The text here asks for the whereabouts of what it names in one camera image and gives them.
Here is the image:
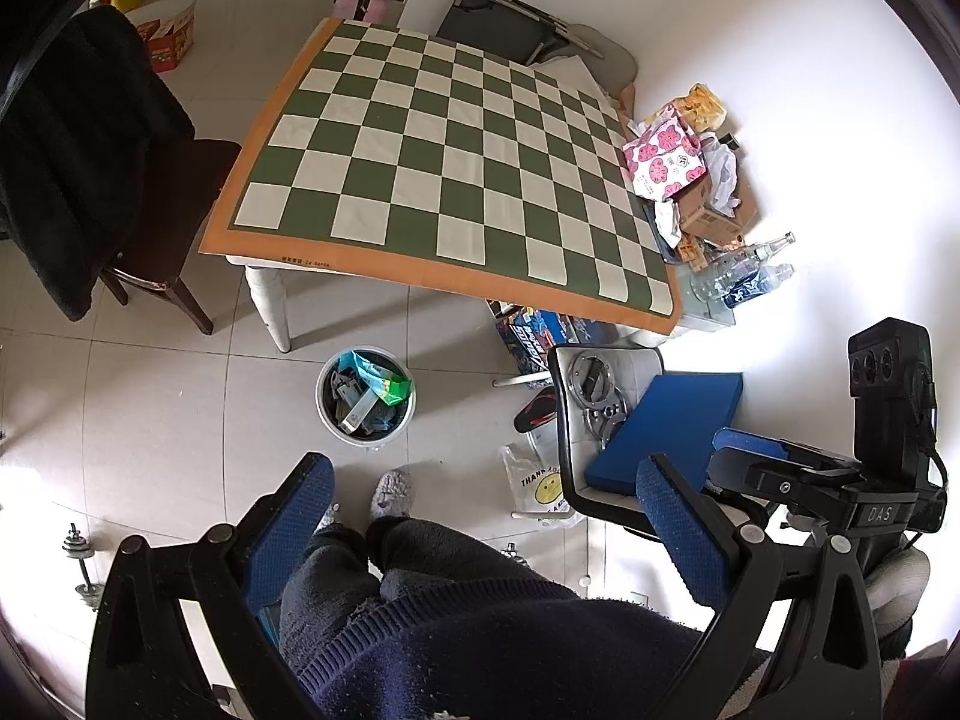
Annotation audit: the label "white trash bin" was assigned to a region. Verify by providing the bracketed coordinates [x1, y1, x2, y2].
[316, 349, 417, 452]

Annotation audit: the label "grey fuzzy slipper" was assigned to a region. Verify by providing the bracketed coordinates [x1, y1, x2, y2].
[369, 469, 416, 523]

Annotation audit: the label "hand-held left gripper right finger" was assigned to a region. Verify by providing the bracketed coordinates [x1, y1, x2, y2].
[636, 454, 882, 720]

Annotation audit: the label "metal dumbbell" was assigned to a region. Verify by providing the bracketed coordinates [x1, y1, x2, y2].
[64, 523, 107, 605]

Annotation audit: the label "yellow snack bag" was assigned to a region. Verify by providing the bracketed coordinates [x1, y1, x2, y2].
[671, 82, 728, 133]

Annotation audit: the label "white elongated carton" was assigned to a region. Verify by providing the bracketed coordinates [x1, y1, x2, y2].
[337, 388, 377, 436]

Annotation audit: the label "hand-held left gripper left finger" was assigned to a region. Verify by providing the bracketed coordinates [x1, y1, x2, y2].
[86, 451, 336, 720]

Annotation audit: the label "blue printed box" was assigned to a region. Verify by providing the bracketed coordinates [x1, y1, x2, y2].
[493, 300, 595, 377]

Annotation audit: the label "blue cushion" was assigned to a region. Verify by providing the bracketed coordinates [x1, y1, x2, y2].
[585, 373, 745, 496]

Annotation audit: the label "smiley print plastic bag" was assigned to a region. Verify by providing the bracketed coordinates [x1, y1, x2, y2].
[501, 442, 587, 530]

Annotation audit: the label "clear plastic bottle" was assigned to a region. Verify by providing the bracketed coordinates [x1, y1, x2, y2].
[690, 247, 760, 302]

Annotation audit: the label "black cable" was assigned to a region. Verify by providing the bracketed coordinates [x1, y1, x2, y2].
[910, 367, 947, 535]

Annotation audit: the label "red black slipper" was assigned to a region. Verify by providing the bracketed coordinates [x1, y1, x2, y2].
[514, 388, 560, 436]

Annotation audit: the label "blue label plastic bottle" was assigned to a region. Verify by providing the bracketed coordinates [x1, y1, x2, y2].
[720, 264, 794, 308]

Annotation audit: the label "clear glass bottle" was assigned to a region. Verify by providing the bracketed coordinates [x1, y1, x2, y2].
[739, 232, 796, 261]

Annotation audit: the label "green white checkered tablecloth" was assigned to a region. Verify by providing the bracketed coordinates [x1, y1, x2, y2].
[197, 17, 682, 336]

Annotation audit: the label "green snack packet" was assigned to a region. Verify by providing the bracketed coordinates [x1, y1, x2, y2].
[352, 351, 415, 407]

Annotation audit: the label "black folding chair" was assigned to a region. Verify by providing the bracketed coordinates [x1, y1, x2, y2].
[435, 0, 602, 68]

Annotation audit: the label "pink flowered bag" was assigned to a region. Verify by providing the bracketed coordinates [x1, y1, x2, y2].
[622, 106, 710, 201]

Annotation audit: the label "orange snack packet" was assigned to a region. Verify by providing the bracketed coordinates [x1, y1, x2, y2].
[675, 232, 710, 272]

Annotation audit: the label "white plastic bag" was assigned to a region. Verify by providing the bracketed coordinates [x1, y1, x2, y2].
[701, 133, 745, 212]

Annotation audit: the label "brown wooden chair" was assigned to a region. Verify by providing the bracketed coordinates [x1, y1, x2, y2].
[101, 139, 242, 336]

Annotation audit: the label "brown cardboard box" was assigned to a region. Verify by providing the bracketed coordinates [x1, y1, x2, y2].
[671, 165, 758, 248]

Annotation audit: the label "metal ring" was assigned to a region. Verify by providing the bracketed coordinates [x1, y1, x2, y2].
[585, 401, 631, 441]
[568, 354, 620, 399]

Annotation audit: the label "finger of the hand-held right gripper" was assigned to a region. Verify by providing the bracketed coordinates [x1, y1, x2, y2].
[709, 427, 863, 503]

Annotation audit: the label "red cardboard box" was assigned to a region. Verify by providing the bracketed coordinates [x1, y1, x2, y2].
[137, 1, 198, 74]

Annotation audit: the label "person's dark trouser legs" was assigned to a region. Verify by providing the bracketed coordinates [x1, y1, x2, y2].
[277, 514, 766, 720]

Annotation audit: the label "black jacket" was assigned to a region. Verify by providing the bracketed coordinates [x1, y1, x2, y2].
[0, 6, 196, 323]

